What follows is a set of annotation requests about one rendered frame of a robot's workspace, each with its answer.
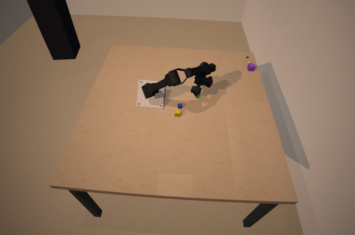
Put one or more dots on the purple block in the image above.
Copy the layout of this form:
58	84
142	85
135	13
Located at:
251	67

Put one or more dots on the yellow cube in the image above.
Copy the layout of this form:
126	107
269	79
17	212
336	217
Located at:
177	113

